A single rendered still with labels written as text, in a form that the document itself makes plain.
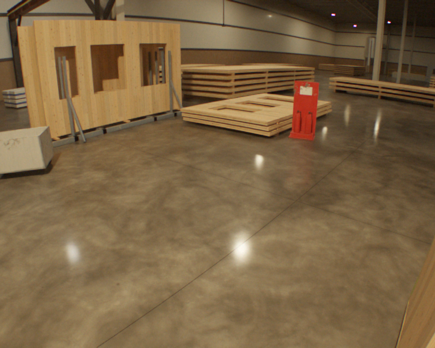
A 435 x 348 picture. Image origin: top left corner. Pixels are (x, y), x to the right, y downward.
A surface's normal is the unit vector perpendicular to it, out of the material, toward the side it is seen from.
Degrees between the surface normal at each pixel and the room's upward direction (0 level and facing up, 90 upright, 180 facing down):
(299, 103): 90
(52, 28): 90
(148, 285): 0
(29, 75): 90
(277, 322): 0
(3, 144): 90
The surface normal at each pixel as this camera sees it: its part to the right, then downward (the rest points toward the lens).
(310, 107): -0.40, 0.35
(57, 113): 0.78, 0.24
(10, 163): 0.29, 0.37
